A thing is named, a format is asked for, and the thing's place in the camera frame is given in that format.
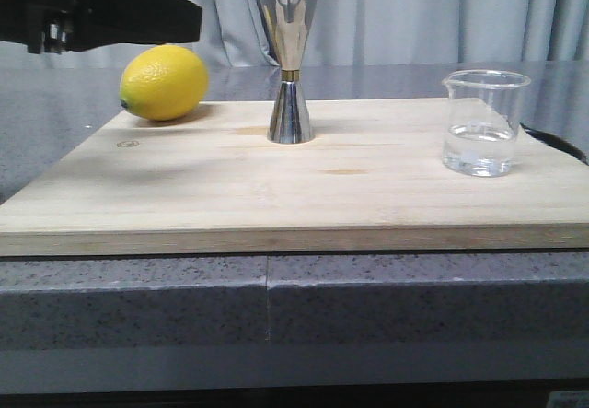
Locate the yellow lemon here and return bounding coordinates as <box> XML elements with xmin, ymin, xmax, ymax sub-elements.
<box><xmin>119</xmin><ymin>44</ymin><xmax>209</xmax><ymax>122</ymax></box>

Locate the steel hourglass jigger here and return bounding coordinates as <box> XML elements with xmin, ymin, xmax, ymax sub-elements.
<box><xmin>259</xmin><ymin>0</ymin><xmax>317</xmax><ymax>145</ymax></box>

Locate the grey curtain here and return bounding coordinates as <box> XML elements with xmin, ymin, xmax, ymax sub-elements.
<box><xmin>0</xmin><ymin>0</ymin><xmax>589</xmax><ymax>69</ymax></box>

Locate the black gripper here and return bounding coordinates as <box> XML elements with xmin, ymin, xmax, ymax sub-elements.
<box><xmin>1</xmin><ymin>0</ymin><xmax>202</xmax><ymax>54</ymax></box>

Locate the wooden cutting board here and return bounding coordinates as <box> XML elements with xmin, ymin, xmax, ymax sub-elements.
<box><xmin>1</xmin><ymin>99</ymin><xmax>588</xmax><ymax>256</ymax></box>

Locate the white label sticker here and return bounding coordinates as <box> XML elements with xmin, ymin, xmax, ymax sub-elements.
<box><xmin>546</xmin><ymin>390</ymin><xmax>589</xmax><ymax>408</ymax></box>

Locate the black cable on counter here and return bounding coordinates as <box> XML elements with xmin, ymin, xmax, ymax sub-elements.
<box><xmin>519</xmin><ymin>122</ymin><xmax>589</xmax><ymax>165</ymax></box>

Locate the clear glass beaker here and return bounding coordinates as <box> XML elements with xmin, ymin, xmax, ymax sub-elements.
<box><xmin>442</xmin><ymin>69</ymin><xmax>531</xmax><ymax>178</ymax></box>

